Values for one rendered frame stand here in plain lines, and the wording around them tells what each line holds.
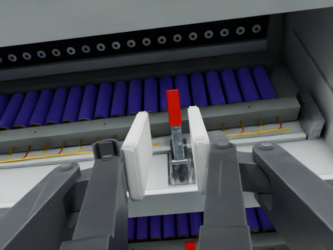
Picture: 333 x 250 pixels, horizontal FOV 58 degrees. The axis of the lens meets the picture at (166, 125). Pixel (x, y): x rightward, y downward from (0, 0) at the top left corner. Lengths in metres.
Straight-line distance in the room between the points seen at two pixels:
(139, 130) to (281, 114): 0.22
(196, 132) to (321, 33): 0.24
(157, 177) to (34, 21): 0.18
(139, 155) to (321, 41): 0.26
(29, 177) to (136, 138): 0.23
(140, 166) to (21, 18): 0.17
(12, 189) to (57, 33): 0.18
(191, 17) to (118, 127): 0.15
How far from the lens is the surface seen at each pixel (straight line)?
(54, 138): 0.37
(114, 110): 0.37
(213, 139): 0.16
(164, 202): 0.32
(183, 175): 0.31
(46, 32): 0.28
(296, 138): 0.35
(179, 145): 0.30
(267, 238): 0.46
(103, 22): 0.27
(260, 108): 0.35
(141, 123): 0.18
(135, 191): 0.15
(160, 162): 0.33
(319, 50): 0.37
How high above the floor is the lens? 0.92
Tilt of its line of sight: 24 degrees down
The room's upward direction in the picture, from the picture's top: 7 degrees counter-clockwise
